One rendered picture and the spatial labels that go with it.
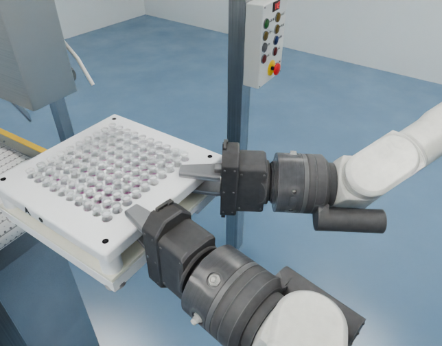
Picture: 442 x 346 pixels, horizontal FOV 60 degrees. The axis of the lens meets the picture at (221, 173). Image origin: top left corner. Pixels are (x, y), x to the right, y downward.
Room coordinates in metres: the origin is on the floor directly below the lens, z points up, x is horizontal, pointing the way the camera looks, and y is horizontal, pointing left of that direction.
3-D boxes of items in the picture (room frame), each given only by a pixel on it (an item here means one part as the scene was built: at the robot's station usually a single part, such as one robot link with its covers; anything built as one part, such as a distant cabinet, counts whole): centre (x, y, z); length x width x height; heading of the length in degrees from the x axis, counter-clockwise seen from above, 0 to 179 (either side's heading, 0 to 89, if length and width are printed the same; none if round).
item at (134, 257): (0.45, 0.17, 0.99); 0.24 x 0.24 x 0.02; 56
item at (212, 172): (0.44, 0.03, 1.05); 0.06 x 0.03 x 0.02; 88
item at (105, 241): (0.45, 0.17, 1.03); 0.25 x 0.24 x 0.02; 146
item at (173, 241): (0.28, 0.03, 1.03); 0.12 x 0.10 x 0.13; 48
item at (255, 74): (1.24, -0.14, 0.97); 0.17 x 0.06 x 0.26; 148
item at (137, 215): (0.34, 0.09, 1.05); 0.06 x 0.03 x 0.02; 48
